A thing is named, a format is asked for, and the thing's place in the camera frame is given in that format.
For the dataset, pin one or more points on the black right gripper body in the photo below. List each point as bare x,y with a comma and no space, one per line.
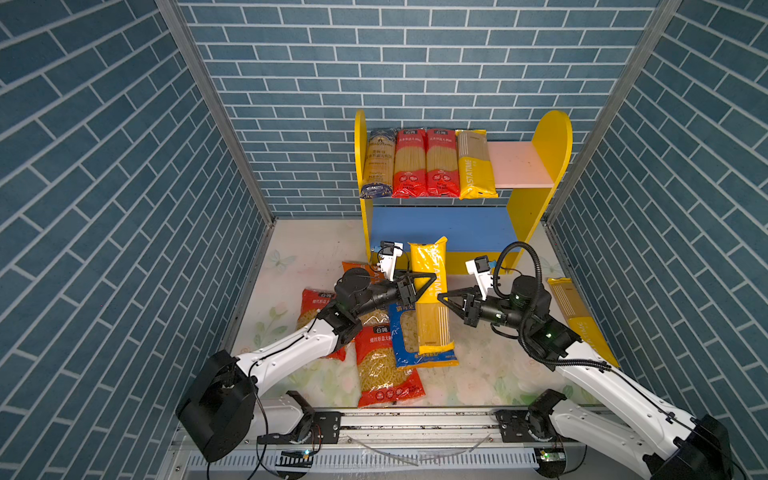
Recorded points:
474,313

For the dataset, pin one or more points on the red macaroni bag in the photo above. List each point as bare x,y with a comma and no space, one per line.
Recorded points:
313,302
381,381

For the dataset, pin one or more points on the yellow shelf unit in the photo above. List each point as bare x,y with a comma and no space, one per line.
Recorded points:
530,171

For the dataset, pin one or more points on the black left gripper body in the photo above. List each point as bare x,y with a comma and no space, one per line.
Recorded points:
403,295

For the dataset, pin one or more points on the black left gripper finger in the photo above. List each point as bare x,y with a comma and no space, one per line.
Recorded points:
417,278
426,293

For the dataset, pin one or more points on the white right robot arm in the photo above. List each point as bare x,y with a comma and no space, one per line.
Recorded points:
648,435

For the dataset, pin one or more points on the orange pasta bag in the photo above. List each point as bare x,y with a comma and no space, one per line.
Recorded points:
375,275

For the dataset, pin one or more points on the aluminium corner post left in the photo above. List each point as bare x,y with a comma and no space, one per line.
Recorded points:
182,35

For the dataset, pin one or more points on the red spaghetti bag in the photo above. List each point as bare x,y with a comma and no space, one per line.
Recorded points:
410,164
442,176

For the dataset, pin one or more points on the yellow spaghetti box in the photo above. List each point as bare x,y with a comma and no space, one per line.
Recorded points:
433,317
579,318
475,168

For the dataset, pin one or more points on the red macaroni bag front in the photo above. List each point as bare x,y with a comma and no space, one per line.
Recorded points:
381,381

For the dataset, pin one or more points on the aluminium corner post right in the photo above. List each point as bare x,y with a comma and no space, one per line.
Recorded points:
657,24

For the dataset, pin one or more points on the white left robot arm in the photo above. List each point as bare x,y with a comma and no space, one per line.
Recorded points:
218,408

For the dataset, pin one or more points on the dark blue spaghetti bag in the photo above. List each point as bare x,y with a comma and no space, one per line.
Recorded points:
378,168

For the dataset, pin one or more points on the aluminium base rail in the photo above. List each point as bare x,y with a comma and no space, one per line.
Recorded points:
428,443

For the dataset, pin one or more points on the aluminium corner post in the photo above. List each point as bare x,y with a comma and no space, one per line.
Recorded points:
182,35
657,24

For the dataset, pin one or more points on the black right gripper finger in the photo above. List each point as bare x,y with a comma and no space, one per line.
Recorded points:
453,296
458,308

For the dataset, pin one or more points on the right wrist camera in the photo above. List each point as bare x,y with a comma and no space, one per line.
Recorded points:
480,269

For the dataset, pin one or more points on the blue elbow pasta bag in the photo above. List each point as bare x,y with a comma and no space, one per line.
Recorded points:
404,335

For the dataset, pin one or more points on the red macaroni bag back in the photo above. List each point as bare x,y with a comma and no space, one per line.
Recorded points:
313,302

